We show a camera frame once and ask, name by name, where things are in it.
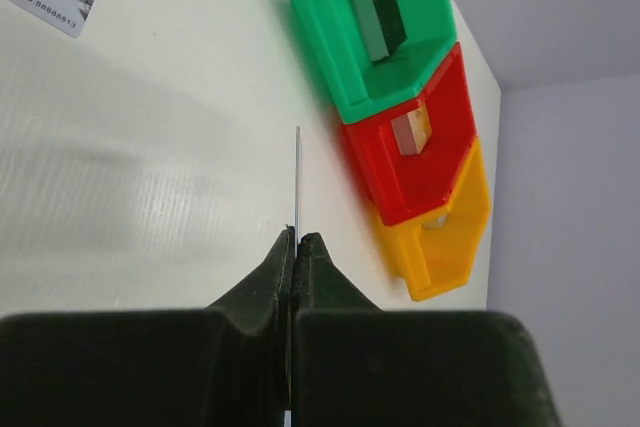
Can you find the green plastic bin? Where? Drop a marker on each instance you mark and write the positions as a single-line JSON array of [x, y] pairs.
[[358, 87]]

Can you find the red plastic bin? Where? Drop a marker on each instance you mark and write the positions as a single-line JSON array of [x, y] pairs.
[[408, 157]]

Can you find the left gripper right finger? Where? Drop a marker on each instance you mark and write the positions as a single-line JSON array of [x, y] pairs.
[[354, 364]]

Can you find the yellow plastic bin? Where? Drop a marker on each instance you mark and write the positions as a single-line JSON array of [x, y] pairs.
[[434, 261]]

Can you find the black card in green bin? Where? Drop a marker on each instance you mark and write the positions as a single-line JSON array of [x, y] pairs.
[[381, 26]]

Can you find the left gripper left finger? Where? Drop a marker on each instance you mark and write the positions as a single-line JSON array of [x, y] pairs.
[[220, 365]]

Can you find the tan card in red bin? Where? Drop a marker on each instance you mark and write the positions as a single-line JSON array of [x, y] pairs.
[[412, 131]]

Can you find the white card in yellow bin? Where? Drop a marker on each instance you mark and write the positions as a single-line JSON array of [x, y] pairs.
[[436, 222]]

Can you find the black credit card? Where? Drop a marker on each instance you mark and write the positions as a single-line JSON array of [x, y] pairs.
[[297, 176]]

